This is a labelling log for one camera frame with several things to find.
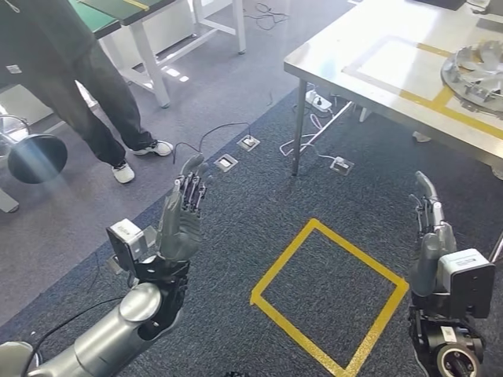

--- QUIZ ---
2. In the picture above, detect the metal floor socket plate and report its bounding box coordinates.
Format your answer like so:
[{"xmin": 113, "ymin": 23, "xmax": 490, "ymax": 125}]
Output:
[
  {"xmin": 214, "ymin": 153, "xmax": 239, "ymax": 174},
  {"xmin": 237, "ymin": 134, "xmax": 261, "ymax": 153},
  {"xmin": 106, "ymin": 254, "xmax": 123, "ymax": 276},
  {"xmin": 330, "ymin": 156, "xmax": 355, "ymax": 177},
  {"xmin": 142, "ymin": 225, "xmax": 159, "ymax": 250}
]

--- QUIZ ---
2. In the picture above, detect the white power strip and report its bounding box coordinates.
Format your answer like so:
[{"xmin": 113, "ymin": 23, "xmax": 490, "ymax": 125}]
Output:
[{"xmin": 305, "ymin": 89, "xmax": 333, "ymax": 113}]

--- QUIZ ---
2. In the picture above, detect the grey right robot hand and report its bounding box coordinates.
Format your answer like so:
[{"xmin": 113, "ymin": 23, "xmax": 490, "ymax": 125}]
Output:
[{"xmin": 408, "ymin": 170, "xmax": 458, "ymax": 298}]

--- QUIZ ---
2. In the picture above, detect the steel workbench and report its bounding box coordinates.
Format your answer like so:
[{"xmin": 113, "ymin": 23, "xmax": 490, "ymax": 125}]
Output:
[{"xmin": 283, "ymin": 0, "xmax": 503, "ymax": 178}]

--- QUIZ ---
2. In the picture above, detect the black floor cable tangle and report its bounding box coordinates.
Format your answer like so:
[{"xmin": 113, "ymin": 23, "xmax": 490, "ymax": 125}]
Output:
[{"xmin": 243, "ymin": 2, "xmax": 291, "ymax": 31}]

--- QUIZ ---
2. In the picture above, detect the yellow floor tape outline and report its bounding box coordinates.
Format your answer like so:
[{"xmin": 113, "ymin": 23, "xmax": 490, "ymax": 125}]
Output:
[{"xmin": 250, "ymin": 218, "xmax": 410, "ymax": 377}]

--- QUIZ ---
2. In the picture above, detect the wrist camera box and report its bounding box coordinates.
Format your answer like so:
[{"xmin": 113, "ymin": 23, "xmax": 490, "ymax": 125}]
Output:
[
  {"xmin": 106, "ymin": 218, "xmax": 148, "ymax": 274},
  {"xmin": 436, "ymin": 248, "xmax": 496, "ymax": 320}
]

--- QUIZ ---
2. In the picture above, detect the yellow tape outline on workbench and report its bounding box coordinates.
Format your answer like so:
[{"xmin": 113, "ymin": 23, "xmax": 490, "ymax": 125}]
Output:
[{"xmin": 341, "ymin": 35, "xmax": 503, "ymax": 141}]

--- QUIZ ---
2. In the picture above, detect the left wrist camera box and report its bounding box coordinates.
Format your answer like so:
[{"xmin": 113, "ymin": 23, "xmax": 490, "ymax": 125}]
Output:
[{"xmin": 106, "ymin": 218, "xmax": 148, "ymax": 274}]

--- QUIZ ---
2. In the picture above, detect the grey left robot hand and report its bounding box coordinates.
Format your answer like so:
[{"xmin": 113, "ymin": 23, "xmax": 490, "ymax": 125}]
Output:
[{"xmin": 155, "ymin": 153, "xmax": 214, "ymax": 262}]

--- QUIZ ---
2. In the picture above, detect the white desk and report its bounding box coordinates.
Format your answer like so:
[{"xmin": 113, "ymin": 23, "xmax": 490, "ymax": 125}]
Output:
[{"xmin": 68, "ymin": 0, "xmax": 248, "ymax": 109}]

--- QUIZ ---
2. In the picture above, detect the silver wheel hubcap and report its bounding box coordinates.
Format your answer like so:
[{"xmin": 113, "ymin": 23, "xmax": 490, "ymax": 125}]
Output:
[{"xmin": 441, "ymin": 40, "xmax": 503, "ymax": 118}]

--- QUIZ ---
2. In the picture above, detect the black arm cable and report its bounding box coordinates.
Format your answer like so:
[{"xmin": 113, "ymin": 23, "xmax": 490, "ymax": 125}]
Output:
[{"xmin": 21, "ymin": 296, "xmax": 125, "ymax": 377}]

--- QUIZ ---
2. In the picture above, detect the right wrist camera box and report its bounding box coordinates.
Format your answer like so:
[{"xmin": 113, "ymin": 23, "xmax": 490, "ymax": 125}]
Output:
[{"xmin": 436, "ymin": 248, "xmax": 496, "ymax": 320}]

